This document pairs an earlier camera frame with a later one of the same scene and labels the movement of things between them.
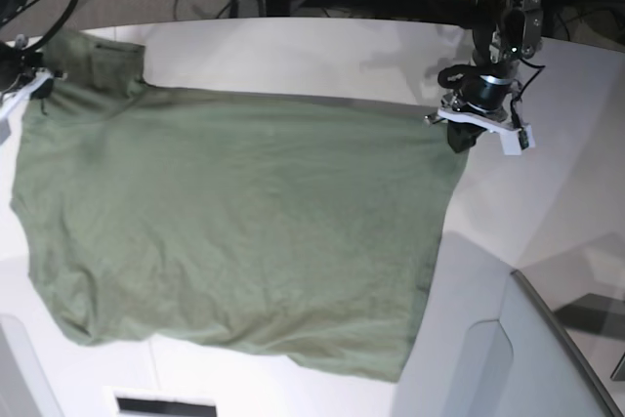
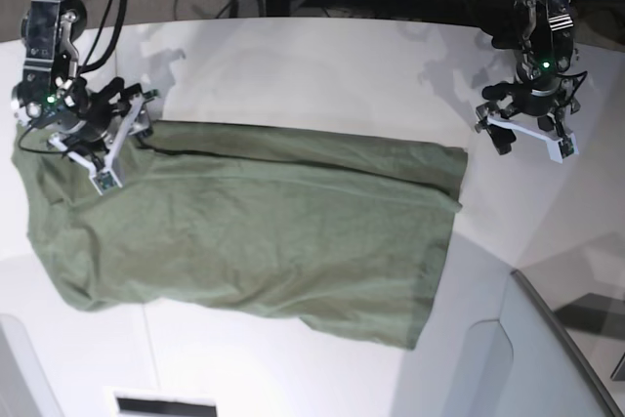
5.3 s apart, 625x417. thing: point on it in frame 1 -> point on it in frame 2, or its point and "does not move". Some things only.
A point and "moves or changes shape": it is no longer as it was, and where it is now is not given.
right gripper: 483,86 -> 541,94
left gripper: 15,62 -> 99,106
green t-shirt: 295,226 moves or changes shape
